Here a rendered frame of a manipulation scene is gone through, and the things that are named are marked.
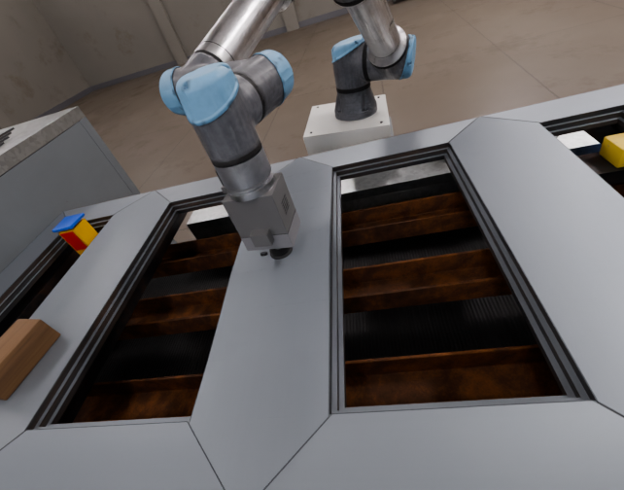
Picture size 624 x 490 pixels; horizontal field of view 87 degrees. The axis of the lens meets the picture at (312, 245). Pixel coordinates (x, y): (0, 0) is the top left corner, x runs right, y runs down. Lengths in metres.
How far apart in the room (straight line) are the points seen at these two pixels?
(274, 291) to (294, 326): 0.08
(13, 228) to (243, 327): 0.86
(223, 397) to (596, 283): 0.49
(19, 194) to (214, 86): 0.93
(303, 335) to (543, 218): 0.40
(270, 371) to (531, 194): 0.50
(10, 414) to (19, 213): 0.68
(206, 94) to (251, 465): 0.42
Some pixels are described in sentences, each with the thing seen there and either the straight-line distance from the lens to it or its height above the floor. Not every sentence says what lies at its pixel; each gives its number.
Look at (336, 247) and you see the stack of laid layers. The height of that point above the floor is 0.83.
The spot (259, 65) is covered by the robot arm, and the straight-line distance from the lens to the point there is 0.53.
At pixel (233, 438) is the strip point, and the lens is 0.46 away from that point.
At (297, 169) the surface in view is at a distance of 0.85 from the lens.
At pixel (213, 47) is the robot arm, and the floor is 1.16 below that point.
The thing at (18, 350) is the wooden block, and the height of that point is 0.89.
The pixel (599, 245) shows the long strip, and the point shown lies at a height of 0.85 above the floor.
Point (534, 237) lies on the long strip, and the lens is 0.58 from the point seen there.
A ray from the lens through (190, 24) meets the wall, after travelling 10.07.
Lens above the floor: 1.23
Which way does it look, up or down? 40 degrees down
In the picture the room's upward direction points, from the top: 20 degrees counter-clockwise
